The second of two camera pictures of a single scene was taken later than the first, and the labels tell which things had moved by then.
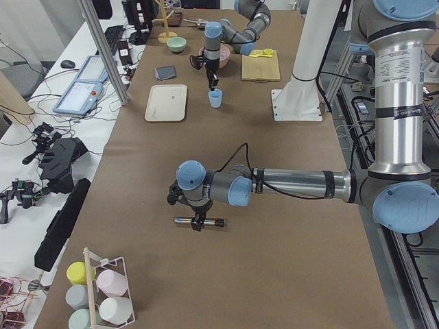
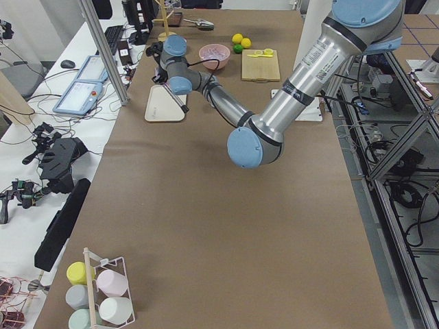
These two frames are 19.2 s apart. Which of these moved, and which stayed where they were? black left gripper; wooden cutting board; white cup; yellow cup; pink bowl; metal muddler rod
Moved: black left gripper; metal muddler rod
Stayed: white cup; yellow cup; pink bowl; wooden cutting board
